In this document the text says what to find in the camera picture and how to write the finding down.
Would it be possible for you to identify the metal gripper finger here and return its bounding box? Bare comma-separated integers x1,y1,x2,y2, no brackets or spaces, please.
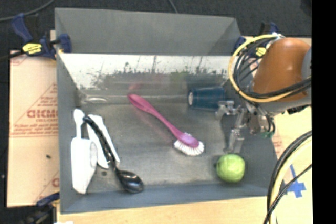
215,100,241,121
223,127,245,154

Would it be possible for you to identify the dark blue cup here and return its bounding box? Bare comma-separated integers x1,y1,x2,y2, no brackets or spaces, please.
187,86,227,111

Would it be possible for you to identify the green apple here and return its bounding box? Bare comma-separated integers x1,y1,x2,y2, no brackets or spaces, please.
215,154,246,183

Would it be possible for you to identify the pink dish brush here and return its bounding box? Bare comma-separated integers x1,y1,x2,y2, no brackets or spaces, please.
127,93,205,157

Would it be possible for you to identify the grey metal bin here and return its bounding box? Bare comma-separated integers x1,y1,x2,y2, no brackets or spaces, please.
54,7,279,215

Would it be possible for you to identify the black ladle spoon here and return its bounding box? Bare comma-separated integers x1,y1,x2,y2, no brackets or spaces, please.
82,115,145,194

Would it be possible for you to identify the white plastic scoop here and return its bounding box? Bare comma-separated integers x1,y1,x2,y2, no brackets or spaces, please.
70,109,99,195

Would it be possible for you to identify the brown cardboard board red print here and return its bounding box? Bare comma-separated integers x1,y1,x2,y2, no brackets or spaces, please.
5,49,60,208

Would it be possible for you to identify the black cylinder on white bracket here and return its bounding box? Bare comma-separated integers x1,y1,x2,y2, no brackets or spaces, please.
287,105,308,115

